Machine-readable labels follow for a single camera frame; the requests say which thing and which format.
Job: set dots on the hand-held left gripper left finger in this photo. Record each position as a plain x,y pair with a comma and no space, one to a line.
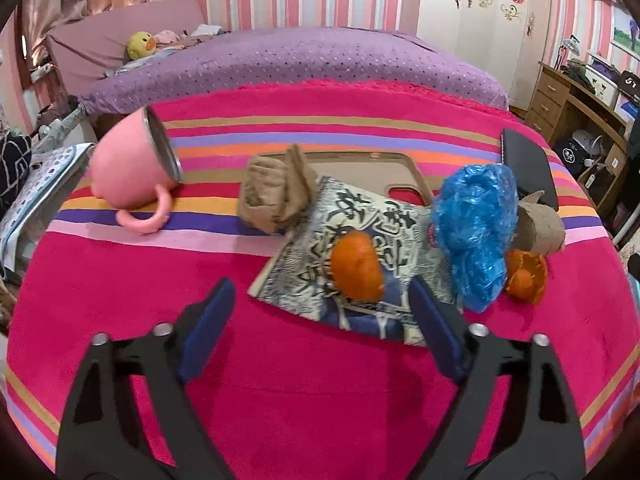
207,330

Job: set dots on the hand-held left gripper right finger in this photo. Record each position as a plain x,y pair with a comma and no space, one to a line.
440,330

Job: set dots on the orange peel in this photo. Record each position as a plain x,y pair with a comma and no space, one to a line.
357,265
525,275

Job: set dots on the blue plastic bag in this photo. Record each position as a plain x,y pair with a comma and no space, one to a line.
475,220

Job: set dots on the printed snack packet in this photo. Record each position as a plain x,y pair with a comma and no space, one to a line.
310,240

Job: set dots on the brown paper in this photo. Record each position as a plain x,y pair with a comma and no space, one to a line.
270,190

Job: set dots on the red striped blanket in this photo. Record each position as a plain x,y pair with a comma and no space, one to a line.
150,285

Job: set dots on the brown phone case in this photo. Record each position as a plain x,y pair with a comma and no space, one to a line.
419,180

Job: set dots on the pink mug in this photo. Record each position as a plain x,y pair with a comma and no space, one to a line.
127,160

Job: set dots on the black zip case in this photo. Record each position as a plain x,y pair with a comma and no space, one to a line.
530,160

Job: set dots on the black patterned cloth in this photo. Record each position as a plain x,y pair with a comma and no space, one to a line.
12,170

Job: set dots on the wooden desk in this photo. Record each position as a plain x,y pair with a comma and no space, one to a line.
550,95

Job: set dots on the purple dotted bedspread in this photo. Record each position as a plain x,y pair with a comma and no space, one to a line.
300,60

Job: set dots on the yellow duck plush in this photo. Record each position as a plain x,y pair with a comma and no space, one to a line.
141,45

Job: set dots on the dark clothing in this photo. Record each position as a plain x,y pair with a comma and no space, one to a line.
577,70

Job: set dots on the pink clothing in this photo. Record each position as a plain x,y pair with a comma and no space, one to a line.
167,36

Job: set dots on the white wardrobe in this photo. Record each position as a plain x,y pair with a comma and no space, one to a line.
480,35

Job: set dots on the white storage box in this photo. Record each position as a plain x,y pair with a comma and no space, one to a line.
602,80

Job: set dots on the white clothing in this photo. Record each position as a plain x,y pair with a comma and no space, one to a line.
207,30

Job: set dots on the pink covered headboard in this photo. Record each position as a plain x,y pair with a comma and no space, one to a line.
100,45

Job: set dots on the desk lamp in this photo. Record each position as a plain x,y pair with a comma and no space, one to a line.
567,47

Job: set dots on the pink shiny curtain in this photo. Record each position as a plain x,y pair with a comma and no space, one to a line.
45,15

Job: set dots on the wall poster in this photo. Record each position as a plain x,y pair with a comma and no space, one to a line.
627,30

